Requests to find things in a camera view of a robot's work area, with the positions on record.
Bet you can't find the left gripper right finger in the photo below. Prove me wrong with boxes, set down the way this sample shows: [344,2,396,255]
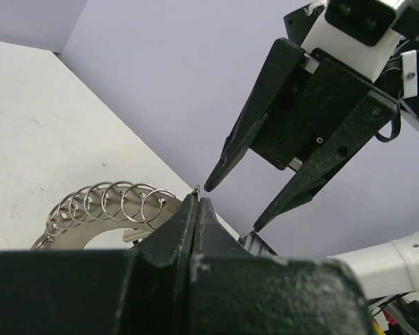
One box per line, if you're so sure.
[188,198,372,334]

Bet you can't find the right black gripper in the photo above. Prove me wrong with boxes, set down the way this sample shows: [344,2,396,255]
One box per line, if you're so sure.
[204,38,399,232]

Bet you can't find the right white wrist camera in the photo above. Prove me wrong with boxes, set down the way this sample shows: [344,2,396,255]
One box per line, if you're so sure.
[302,1,419,82]

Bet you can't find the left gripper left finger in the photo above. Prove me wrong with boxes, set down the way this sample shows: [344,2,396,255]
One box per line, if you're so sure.
[0,194,198,334]

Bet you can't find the metal key organizer disc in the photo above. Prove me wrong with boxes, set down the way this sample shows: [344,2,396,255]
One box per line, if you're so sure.
[31,181,182,251]

